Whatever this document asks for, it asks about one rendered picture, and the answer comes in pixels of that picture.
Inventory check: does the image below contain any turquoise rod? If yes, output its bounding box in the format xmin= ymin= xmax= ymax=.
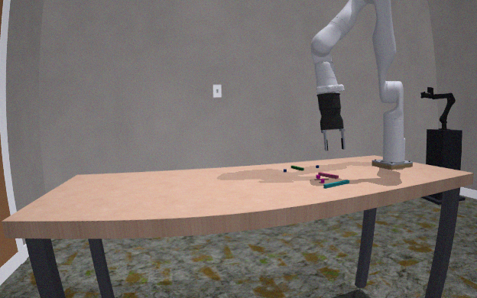
xmin=323 ymin=180 xmax=349 ymax=189

